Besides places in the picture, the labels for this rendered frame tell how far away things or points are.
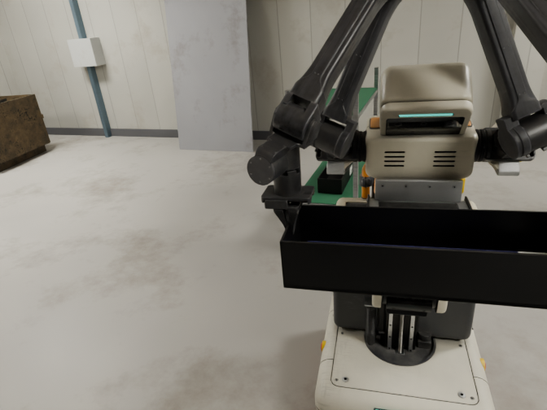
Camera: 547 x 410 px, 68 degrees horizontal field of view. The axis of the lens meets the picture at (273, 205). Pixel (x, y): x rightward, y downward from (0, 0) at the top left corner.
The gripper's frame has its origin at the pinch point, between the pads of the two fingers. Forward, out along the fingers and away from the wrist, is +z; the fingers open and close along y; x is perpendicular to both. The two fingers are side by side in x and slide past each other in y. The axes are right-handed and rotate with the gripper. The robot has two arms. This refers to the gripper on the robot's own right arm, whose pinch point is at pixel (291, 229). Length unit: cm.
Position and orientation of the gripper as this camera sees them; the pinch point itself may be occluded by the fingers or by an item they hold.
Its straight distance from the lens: 87.7
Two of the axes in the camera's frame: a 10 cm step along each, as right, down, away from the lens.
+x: 2.4, -4.3, 8.7
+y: 9.7, 0.3, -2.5
